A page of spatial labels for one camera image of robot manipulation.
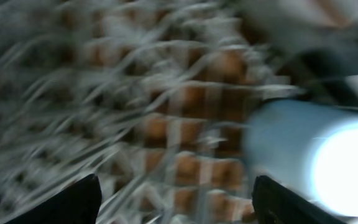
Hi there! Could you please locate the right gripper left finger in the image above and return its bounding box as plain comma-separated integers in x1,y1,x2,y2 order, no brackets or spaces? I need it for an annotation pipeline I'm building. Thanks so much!
6,174,102,224

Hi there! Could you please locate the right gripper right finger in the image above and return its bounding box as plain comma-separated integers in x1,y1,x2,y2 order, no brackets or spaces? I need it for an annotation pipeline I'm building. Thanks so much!
252,175,345,224

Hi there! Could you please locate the light blue cup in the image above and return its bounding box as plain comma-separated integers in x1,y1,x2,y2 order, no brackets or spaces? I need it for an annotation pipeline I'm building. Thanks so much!
243,100,358,217

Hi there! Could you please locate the grey dishwasher rack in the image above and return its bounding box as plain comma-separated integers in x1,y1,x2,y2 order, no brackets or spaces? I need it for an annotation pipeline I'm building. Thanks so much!
0,0,358,224

